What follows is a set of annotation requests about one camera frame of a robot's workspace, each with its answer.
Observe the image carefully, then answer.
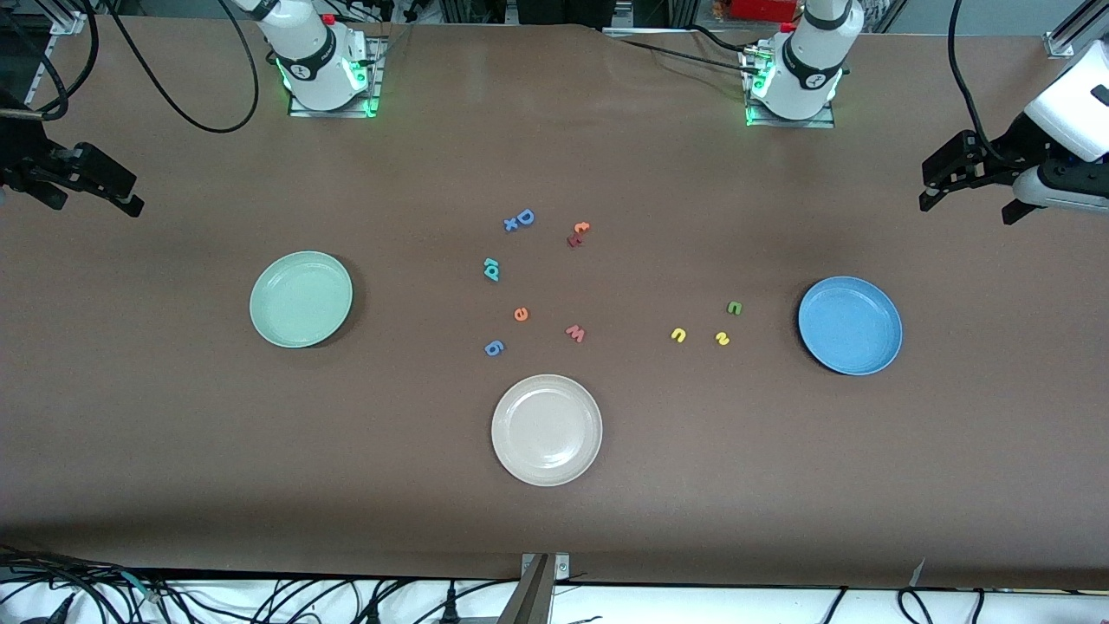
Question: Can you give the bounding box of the looped black cable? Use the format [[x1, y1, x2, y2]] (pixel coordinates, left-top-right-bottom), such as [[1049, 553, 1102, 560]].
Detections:
[[896, 588, 938, 624]]

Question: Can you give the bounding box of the aluminium frame profile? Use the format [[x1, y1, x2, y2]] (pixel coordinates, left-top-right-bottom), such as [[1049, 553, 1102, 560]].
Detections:
[[17, 0, 96, 105], [1044, 0, 1109, 60]]

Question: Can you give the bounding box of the beige plate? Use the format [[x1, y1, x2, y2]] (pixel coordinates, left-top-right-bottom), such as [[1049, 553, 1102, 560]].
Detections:
[[490, 374, 604, 488]]

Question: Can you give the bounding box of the red box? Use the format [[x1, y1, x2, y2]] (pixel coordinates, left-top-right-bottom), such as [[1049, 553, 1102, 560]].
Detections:
[[726, 0, 800, 23]]

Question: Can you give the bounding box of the aluminium post with bracket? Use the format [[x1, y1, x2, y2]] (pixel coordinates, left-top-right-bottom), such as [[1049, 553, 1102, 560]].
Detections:
[[496, 553, 571, 624]]

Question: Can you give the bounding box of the blue plate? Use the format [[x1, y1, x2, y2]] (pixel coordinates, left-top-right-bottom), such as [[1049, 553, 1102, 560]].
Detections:
[[797, 276, 904, 376]]

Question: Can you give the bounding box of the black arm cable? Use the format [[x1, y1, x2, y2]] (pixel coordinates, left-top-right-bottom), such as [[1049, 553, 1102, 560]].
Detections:
[[0, 0, 261, 135], [947, 0, 1015, 166]]

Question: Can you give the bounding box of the black cable on table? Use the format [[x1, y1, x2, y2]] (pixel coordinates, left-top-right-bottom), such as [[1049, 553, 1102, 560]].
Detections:
[[617, 24, 763, 79]]

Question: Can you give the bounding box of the pale green plate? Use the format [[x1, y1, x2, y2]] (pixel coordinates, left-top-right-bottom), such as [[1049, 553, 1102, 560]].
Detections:
[[249, 250, 354, 349]]

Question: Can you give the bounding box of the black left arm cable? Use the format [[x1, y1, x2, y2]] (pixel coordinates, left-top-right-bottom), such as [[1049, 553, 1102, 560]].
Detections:
[[947, 0, 1015, 166]]

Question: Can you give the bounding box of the brown table cover sheet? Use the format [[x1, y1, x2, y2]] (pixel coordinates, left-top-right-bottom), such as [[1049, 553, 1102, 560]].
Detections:
[[0, 16, 1109, 590]]

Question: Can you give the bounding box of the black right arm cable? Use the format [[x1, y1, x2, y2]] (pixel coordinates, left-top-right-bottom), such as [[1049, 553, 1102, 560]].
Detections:
[[0, 0, 261, 135]]

